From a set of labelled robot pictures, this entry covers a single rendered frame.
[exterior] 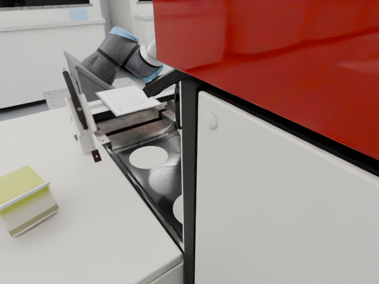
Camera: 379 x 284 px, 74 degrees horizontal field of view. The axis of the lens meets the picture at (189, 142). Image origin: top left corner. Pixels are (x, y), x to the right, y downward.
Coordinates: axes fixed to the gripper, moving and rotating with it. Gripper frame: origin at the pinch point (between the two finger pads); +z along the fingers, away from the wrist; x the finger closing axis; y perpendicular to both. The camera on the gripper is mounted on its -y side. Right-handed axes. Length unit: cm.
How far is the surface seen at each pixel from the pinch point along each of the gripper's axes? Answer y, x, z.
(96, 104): -31.7, 14.8, 1.3
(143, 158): -10.4, -1.4, 7.3
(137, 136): -17.4, 11.3, 9.3
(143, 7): -130, 316, 0
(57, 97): -73, 46, 15
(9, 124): -47.4, -2.6, 0.8
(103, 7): -213, 359, 5
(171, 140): -5.6, 8.4, 7.4
